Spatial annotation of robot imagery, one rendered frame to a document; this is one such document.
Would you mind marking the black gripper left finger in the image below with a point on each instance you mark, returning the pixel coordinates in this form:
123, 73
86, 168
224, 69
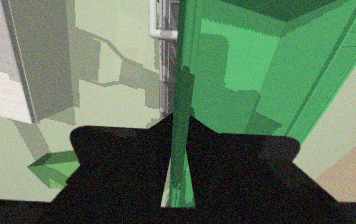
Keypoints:
151, 147

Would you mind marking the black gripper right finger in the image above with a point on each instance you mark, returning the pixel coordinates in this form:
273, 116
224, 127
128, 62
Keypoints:
207, 153

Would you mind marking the green block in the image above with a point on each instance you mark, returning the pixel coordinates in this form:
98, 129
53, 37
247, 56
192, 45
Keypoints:
53, 169

